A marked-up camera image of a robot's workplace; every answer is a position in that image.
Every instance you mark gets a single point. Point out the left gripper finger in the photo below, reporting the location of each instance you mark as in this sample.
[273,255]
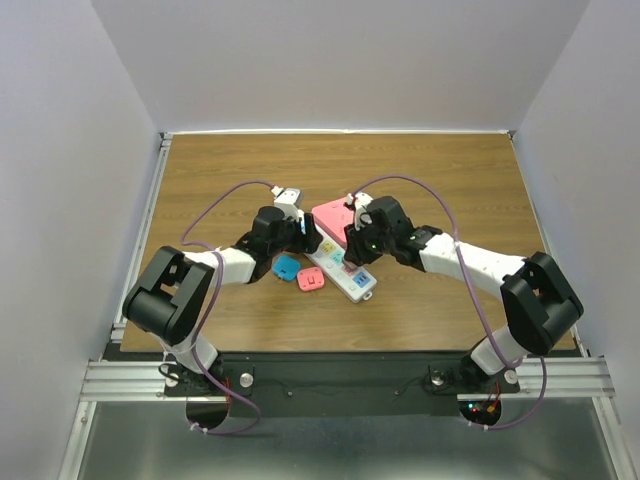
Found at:
[301,244]
[309,229]

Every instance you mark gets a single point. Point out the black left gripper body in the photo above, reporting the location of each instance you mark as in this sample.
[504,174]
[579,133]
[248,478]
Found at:
[289,226]

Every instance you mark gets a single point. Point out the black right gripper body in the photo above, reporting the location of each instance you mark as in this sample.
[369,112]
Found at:
[377,243]

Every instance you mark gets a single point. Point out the white multicolour power strip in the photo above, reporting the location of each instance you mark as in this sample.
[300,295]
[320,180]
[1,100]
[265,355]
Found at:
[357,284]

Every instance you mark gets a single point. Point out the blue square plug adapter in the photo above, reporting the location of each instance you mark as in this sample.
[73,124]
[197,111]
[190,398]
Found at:
[286,268]

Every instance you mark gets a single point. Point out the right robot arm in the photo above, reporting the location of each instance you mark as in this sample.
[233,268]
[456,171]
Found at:
[539,303]

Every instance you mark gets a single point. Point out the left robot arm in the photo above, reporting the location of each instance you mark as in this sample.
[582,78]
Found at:
[177,290]

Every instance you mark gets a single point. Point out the pink square plug adapter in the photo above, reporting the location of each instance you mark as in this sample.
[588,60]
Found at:
[310,279]

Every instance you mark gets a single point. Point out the pink triangular power strip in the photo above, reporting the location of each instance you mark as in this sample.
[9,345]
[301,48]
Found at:
[333,217]

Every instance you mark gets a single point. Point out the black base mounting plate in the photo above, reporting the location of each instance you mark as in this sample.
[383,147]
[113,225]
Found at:
[332,384]

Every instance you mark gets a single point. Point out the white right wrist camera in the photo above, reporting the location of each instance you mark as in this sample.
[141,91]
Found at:
[358,203]

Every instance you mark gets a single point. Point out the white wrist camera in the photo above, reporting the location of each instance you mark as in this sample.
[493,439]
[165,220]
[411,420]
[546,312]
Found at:
[288,200]
[358,203]

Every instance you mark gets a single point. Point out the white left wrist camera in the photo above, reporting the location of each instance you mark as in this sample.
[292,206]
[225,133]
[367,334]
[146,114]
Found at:
[288,200]

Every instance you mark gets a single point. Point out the aluminium left side rail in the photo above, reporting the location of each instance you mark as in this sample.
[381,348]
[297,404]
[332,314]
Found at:
[119,322]

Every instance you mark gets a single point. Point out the aluminium front rail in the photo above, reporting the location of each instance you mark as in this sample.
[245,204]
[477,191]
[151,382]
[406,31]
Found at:
[129,381]

